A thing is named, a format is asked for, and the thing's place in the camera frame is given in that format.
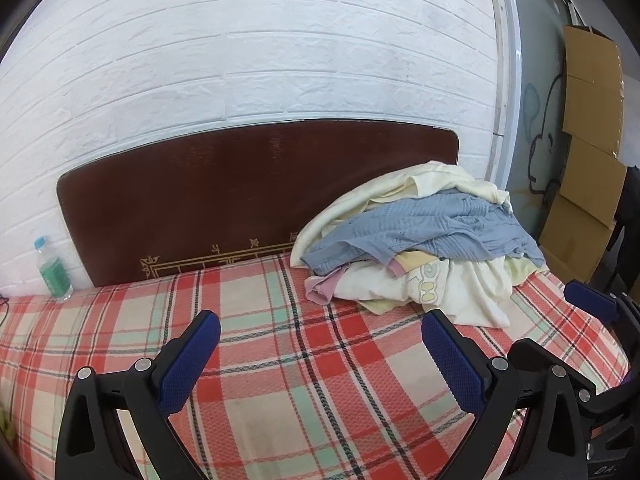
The brown wooden headboard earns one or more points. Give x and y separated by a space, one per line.
225 200

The small cardboard box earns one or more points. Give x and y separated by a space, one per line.
580 220

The glass door with cartoon drawing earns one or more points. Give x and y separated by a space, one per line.
540 110

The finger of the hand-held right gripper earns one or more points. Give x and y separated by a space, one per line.
590 301
535 352

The plaid bed blanket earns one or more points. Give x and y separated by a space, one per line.
300 360

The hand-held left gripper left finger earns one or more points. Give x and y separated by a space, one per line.
192 360

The white printed shirt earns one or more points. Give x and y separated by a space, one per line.
465 292

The blue knit cardigan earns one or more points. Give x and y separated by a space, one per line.
450 230

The pink garment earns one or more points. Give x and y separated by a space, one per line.
320 290

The white door frame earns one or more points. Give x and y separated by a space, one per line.
507 85

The pale yellow shirt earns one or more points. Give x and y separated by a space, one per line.
415 261

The plastic water bottle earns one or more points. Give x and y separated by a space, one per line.
52 272

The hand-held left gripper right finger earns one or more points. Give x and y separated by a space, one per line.
450 360

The cream garment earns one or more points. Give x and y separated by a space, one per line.
350 210

